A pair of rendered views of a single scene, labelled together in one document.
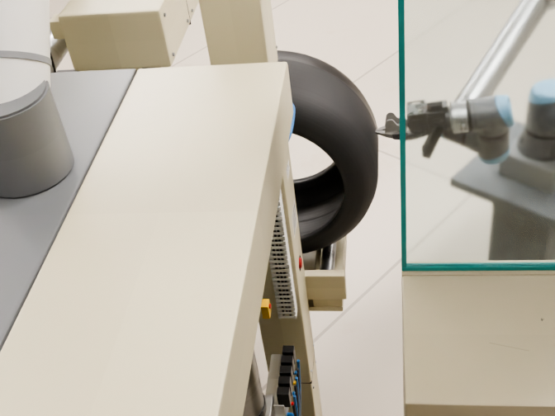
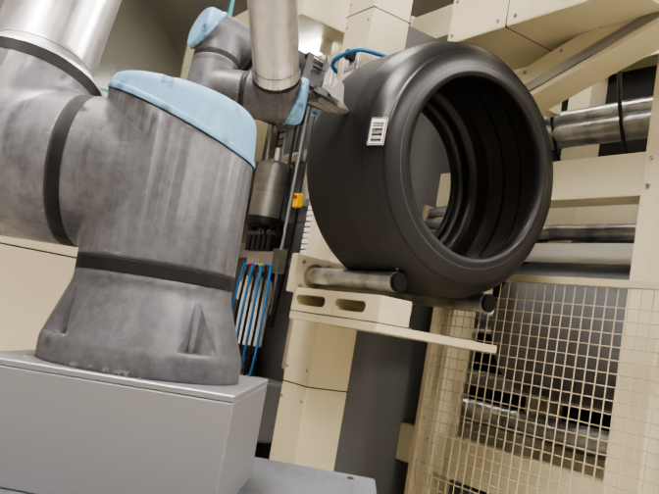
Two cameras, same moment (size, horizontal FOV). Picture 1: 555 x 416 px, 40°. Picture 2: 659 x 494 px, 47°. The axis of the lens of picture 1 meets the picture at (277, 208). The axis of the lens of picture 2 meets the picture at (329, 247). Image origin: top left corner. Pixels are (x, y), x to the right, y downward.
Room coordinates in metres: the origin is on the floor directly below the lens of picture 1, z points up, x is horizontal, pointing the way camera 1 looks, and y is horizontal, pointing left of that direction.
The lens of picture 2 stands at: (3.02, -1.46, 0.77)
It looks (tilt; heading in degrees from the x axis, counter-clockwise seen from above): 6 degrees up; 135
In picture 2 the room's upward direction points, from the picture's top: 10 degrees clockwise
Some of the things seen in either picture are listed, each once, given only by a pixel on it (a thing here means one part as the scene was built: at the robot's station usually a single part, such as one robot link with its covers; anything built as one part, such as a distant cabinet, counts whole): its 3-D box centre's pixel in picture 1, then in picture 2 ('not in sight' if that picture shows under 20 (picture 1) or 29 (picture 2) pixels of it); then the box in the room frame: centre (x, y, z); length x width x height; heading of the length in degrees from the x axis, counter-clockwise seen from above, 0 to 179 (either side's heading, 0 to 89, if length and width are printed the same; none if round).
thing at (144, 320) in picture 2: not in sight; (148, 317); (2.38, -1.05, 0.75); 0.19 x 0.19 x 0.10
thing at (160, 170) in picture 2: not in sight; (164, 176); (2.37, -1.06, 0.89); 0.17 x 0.15 x 0.18; 40
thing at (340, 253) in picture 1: (330, 258); (347, 306); (1.78, -0.14, 0.83); 0.36 x 0.09 x 0.06; 169
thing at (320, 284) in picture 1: (278, 284); (355, 285); (1.64, 0.03, 0.90); 0.40 x 0.03 x 0.10; 79
